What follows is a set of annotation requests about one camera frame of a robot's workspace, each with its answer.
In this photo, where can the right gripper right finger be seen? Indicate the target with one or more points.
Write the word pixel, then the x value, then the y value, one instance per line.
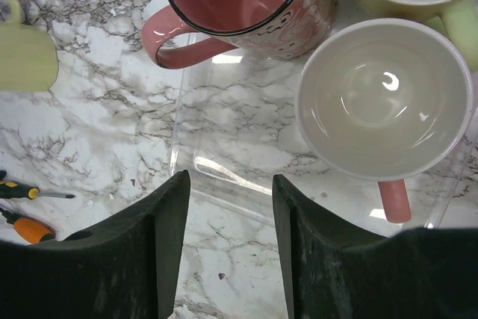
pixel 334 269

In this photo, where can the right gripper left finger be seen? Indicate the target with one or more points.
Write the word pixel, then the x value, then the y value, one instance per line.
pixel 126 266

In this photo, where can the salmon pink mug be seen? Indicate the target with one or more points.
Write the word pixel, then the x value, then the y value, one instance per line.
pixel 383 100

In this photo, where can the pink spectrum mug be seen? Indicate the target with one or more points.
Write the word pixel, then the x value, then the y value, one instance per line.
pixel 188 32

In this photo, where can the yellow-green faceted mug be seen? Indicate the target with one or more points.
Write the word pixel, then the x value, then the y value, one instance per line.
pixel 29 60

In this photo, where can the clear plastic tray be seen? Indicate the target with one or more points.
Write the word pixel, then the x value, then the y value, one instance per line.
pixel 236 128

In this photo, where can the orange handled screwdriver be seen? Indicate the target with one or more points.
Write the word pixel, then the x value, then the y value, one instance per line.
pixel 32 231

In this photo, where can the black handled screwdriver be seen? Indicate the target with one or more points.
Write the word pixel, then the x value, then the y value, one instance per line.
pixel 16 190

